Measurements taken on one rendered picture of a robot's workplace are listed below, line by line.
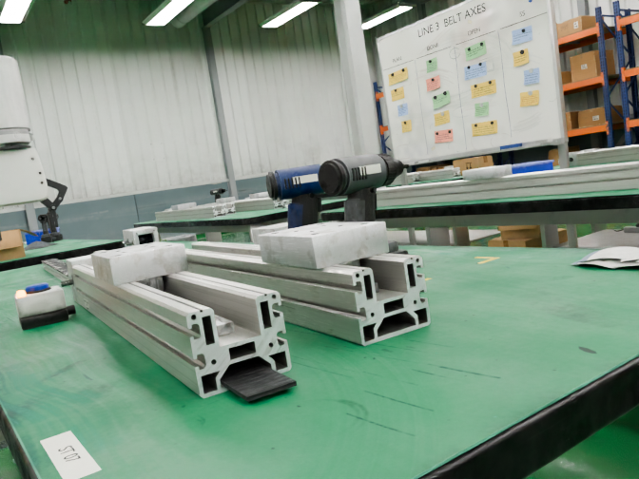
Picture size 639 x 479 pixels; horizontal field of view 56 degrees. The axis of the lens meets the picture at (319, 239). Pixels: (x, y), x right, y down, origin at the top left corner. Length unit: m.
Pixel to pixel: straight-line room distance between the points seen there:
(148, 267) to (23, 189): 0.39
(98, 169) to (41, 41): 2.60
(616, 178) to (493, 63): 2.01
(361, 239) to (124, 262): 0.35
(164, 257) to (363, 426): 0.51
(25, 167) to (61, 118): 11.57
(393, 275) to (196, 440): 0.32
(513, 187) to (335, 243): 1.76
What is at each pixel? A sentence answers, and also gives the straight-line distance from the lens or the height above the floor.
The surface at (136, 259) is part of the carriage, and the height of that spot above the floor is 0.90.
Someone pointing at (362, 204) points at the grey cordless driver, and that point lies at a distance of 0.98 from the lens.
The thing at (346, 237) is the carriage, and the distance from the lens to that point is 0.74.
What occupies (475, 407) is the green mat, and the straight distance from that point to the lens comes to 0.50.
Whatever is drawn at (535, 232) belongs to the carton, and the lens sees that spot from 4.97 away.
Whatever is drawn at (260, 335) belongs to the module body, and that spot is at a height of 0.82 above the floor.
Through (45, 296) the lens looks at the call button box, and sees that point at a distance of 1.21.
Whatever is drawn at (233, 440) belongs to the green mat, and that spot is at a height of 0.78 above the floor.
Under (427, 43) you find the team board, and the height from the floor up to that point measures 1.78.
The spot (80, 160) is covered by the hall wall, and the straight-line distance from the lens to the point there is 12.74.
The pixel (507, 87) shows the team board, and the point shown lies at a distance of 4.01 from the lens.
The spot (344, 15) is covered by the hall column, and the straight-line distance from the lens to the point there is 9.87.
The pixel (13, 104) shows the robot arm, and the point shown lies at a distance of 1.22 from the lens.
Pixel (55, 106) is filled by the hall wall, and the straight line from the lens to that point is 12.83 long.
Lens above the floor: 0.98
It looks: 6 degrees down
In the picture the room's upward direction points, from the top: 9 degrees counter-clockwise
